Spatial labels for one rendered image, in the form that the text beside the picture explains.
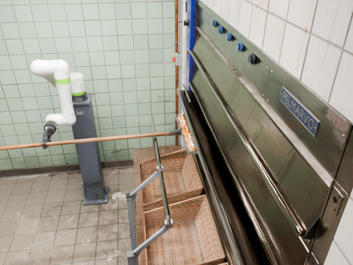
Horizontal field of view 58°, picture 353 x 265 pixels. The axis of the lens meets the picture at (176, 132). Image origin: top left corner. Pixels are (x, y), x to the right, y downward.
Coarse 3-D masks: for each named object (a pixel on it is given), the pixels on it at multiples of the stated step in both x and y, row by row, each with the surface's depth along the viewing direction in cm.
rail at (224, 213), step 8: (184, 104) 232; (192, 128) 203; (200, 144) 188; (200, 152) 181; (208, 168) 168; (208, 176) 164; (216, 192) 152; (224, 208) 143; (224, 216) 139; (232, 232) 131; (232, 240) 129; (240, 248) 125; (240, 256) 121; (240, 264) 120
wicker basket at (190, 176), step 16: (176, 160) 292; (192, 160) 272; (144, 176) 294; (176, 176) 294; (192, 176) 267; (144, 192) 275; (160, 192) 275; (176, 192) 275; (192, 192) 243; (144, 208) 244
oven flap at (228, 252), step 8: (200, 168) 245; (200, 176) 239; (208, 184) 228; (208, 192) 222; (208, 200) 217; (216, 208) 207; (216, 216) 203; (216, 224) 198; (224, 232) 191; (224, 240) 187; (224, 248) 183; (232, 256) 177; (232, 264) 173
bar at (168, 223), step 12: (156, 144) 234; (156, 156) 222; (132, 192) 219; (132, 204) 222; (168, 204) 182; (132, 216) 228; (168, 216) 173; (132, 228) 234; (168, 228) 171; (132, 240) 241; (132, 252) 179; (132, 264) 181
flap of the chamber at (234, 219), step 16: (192, 96) 252; (192, 112) 227; (208, 128) 210; (208, 144) 193; (208, 160) 178; (224, 176) 167; (224, 192) 156; (240, 208) 148; (224, 224) 138; (240, 224) 139; (240, 240) 131; (256, 240) 132; (256, 256) 125
